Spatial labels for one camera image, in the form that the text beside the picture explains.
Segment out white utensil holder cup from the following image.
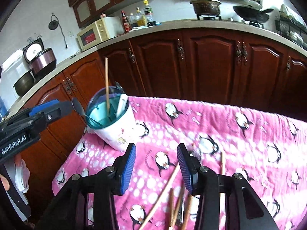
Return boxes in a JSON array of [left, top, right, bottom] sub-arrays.
[[85, 83, 137, 152]]

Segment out dish rack with dishes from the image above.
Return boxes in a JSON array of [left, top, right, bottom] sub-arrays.
[[275, 4, 306, 50]]

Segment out cream microwave oven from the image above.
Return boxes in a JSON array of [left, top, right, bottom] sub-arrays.
[[77, 17, 124, 51]]

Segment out pink penguin blanket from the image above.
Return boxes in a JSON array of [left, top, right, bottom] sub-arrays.
[[51, 95, 307, 230]]

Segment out white spoon in cup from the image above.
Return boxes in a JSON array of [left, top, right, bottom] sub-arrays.
[[116, 94, 128, 118]]

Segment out lower wooden kitchen cabinets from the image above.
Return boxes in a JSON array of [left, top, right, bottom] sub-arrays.
[[14, 27, 307, 209]]

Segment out dark metal bowl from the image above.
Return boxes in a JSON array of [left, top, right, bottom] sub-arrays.
[[13, 71, 35, 97]]

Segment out yellow cap oil bottle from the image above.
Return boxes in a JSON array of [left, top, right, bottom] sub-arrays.
[[135, 7, 147, 27]]

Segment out black wall hook cable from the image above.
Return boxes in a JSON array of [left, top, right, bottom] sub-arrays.
[[48, 13, 70, 50]]

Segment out metal spoon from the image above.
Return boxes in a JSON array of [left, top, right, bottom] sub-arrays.
[[71, 98, 102, 127]]

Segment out maroon rice cooker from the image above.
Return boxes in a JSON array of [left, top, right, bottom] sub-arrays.
[[22, 38, 57, 81]]

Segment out red sauce bottle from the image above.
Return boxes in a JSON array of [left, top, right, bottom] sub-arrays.
[[121, 10, 132, 33]]

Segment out left hand white glove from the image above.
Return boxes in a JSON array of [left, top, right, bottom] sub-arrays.
[[1, 153, 30, 194]]

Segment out dark soy sauce bottle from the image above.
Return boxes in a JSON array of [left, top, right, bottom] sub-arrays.
[[143, 0, 156, 26]]

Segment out gas stove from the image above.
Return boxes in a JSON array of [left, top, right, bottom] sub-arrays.
[[197, 15, 264, 29]]

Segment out black wok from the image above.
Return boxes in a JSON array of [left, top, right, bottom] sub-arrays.
[[233, 5, 274, 24]]

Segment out stew pot with lid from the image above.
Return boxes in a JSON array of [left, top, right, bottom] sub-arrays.
[[190, 0, 221, 16]]

